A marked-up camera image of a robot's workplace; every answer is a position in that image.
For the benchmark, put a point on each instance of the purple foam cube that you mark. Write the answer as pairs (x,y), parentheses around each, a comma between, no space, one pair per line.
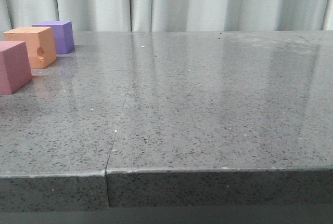
(63,34)

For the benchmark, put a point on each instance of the pink foam cube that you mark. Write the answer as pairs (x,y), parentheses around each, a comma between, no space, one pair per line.
(15,67)

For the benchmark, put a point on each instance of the pale grey curtain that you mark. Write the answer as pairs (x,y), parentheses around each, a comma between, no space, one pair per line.
(172,15)

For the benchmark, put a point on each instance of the orange foam cube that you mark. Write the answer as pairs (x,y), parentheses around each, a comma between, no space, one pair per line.
(40,44)

